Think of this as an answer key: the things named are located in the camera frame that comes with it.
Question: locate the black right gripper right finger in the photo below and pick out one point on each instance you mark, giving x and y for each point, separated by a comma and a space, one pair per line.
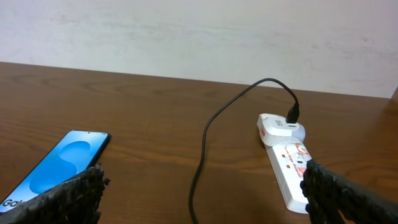
335, 199

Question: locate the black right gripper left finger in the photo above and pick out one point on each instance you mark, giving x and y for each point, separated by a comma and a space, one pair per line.
74, 201

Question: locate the white USB wall charger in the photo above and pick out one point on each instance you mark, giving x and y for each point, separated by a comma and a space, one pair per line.
274, 130

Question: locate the blue Samsung Galaxy smartphone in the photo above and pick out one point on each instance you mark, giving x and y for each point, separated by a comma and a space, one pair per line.
75, 152

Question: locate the white power strip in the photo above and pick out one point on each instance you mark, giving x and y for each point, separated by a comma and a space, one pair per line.
289, 162

